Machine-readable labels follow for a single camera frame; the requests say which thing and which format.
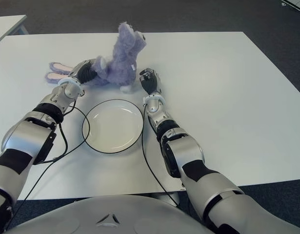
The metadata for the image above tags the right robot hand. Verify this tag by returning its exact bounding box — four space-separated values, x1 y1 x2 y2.
139 68 162 95

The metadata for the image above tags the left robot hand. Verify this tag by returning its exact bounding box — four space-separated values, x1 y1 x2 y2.
71 58 98 83

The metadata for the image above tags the purple plush bunny doll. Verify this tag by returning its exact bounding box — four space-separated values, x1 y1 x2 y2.
44 22 147 94

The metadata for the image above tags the white plate black rim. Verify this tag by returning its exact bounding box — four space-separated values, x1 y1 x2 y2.
81 98 143 154

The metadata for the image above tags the white neighbouring table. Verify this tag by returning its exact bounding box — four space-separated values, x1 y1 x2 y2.
0 15 28 47

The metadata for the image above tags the grey table leg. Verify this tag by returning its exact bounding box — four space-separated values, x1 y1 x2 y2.
156 191 181 208

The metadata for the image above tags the grey robot torso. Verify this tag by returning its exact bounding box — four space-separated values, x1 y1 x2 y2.
4 195 209 234

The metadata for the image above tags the white floor fixture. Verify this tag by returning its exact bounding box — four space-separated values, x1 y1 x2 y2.
280 0 300 10

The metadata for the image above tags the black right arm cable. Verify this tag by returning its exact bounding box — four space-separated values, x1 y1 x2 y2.
140 103 180 208

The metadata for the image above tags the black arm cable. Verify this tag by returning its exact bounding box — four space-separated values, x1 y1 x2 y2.
4 97 90 231
140 103 180 208

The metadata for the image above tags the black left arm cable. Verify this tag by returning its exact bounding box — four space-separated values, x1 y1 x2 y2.
4 97 90 231

